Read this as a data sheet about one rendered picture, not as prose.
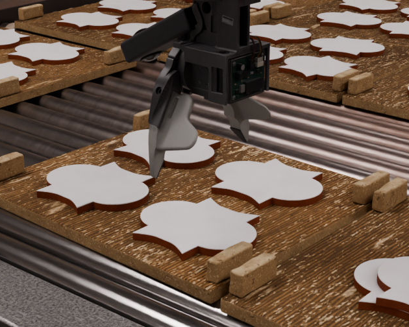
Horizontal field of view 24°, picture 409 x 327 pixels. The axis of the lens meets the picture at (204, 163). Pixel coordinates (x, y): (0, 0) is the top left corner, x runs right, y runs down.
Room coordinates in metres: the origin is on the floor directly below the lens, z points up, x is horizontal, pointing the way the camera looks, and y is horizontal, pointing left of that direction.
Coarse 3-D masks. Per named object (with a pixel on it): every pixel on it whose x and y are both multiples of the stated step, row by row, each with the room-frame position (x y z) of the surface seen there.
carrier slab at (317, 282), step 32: (352, 224) 1.00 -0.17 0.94; (384, 224) 1.00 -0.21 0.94; (320, 256) 0.92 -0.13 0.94; (352, 256) 0.92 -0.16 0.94; (384, 256) 0.92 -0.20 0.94; (288, 288) 0.85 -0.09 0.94; (320, 288) 0.85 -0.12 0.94; (352, 288) 0.85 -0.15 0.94; (256, 320) 0.80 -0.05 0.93; (288, 320) 0.78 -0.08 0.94; (320, 320) 0.78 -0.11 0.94; (352, 320) 0.78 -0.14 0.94; (384, 320) 0.78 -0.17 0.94
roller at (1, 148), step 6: (0, 144) 1.31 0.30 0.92; (6, 144) 1.31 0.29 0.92; (0, 150) 1.29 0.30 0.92; (6, 150) 1.29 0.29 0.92; (12, 150) 1.28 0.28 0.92; (18, 150) 1.28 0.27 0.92; (24, 150) 1.28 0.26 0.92; (0, 156) 1.28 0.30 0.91; (24, 156) 1.26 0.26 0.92; (30, 156) 1.26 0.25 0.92; (36, 156) 1.26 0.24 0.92; (42, 156) 1.26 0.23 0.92; (24, 162) 1.25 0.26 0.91; (30, 162) 1.25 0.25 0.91; (36, 162) 1.24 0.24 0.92
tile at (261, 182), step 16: (272, 160) 1.17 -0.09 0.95; (224, 176) 1.12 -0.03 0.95; (240, 176) 1.12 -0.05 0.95; (256, 176) 1.12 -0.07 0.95; (272, 176) 1.12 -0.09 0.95; (288, 176) 1.12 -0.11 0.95; (304, 176) 1.12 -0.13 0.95; (320, 176) 1.13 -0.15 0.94; (224, 192) 1.08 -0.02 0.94; (240, 192) 1.07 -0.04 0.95; (256, 192) 1.07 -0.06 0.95; (272, 192) 1.07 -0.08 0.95; (288, 192) 1.07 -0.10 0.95; (304, 192) 1.07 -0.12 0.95; (320, 192) 1.07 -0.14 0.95
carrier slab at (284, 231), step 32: (64, 160) 1.20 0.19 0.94; (96, 160) 1.20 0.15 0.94; (128, 160) 1.20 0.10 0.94; (224, 160) 1.20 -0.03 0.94; (256, 160) 1.20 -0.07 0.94; (288, 160) 1.20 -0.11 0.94; (0, 192) 1.09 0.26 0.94; (32, 192) 1.09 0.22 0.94; (160, 192) 1.09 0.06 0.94; (192, 192) 1.09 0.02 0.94; (352, 192) 1.09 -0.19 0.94; (64, 224) 1.00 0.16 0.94; (96, 224) 1.00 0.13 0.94; (128, 224) 1.00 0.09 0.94; (256, 224) 1.00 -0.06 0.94; (288, 224) 1.00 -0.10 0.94; (320, 224) 1.00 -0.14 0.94; (128, 256) 0.92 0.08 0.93; (160, 256) 0.92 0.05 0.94; (192, 256) 0.92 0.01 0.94; (288, 256) 0.94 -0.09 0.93; (192, 288) 0.86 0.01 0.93; (224, 288) 0.86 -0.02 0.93
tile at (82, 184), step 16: (48, 176) 1.12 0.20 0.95; (64, 176) 1.12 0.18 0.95; (80, 176) 1.12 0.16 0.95; (96, 176) 1.12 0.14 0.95; (112, 176) 1.12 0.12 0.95; (128, 176) 1.12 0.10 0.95; (144, 176) 1.12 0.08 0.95; (48, 192) 1.07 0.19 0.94; (64, 192) 1.07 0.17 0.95; (80, 192) 1.07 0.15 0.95; (96, 192) 1.07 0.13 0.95; (112, 192) 1.07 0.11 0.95; (128, 192) 1.07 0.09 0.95; (144, 192) 1.07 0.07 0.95; (80, 208) 1.03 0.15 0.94; (96, 208) 1.04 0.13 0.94; (112, 208) 1.03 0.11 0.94; (128, 208) 1.04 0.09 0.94
